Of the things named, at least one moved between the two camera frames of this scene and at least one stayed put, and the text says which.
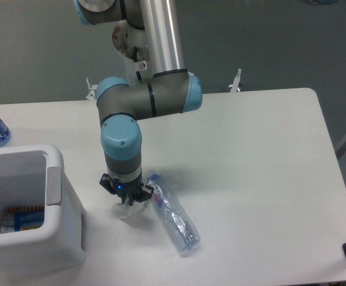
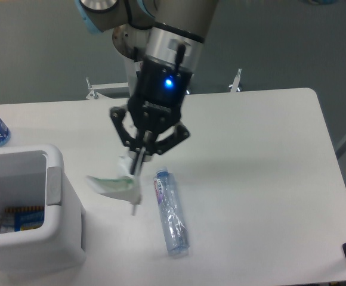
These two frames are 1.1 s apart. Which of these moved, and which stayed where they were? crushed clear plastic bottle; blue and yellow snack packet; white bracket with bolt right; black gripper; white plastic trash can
Moved: crushed clear plastic bottle; black gripper
Stayed: white plastic trash can; blue and yellow snack packet; white bracket with bolt right
